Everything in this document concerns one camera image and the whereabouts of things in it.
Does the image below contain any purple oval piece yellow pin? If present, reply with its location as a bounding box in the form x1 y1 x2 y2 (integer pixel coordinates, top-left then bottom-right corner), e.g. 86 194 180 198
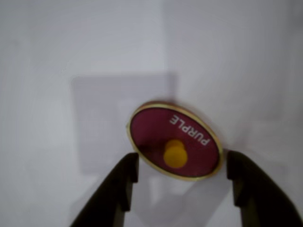
125 100 223 182

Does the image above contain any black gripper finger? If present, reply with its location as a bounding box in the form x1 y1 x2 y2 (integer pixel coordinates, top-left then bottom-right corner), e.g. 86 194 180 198
226 150 303 227
70 152 139 227

